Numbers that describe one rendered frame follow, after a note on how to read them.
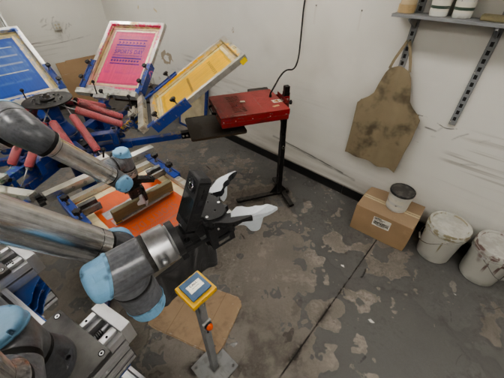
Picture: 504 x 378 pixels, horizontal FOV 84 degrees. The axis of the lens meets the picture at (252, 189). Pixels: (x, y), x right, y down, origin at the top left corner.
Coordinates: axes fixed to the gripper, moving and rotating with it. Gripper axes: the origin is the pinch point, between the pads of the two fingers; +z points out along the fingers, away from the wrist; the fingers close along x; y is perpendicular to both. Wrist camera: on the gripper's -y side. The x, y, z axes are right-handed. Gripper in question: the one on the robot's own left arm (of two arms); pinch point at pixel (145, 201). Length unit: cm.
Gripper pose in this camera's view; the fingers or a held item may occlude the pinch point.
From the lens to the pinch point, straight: 164.8
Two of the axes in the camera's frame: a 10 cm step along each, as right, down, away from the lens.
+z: 0.2, 7.4, 6.7
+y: -6.6, 5.1, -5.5
